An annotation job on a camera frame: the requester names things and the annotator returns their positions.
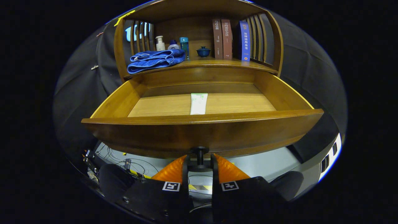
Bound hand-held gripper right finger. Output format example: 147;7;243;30
211;154;285;224

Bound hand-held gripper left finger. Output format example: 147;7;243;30
117;155;192;224

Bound wooden drawer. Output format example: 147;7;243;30
81;68;324;173

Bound white cream tube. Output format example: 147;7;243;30
190;93;208;115

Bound wooden countertop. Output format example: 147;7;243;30
124;56;278;78

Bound wooden cabinet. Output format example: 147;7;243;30
113;0;284;83

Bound blue folded towel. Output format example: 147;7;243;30
127;49;186;74

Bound black backdrop cloth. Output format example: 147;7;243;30
53;9;348;162

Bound teal clear bottle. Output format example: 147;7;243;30
179;37;189;60

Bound blue book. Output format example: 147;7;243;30
239;21;251;61

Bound reddish brown book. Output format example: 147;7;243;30
221;19;233;60

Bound dark brown book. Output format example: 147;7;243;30
212;19;224;59

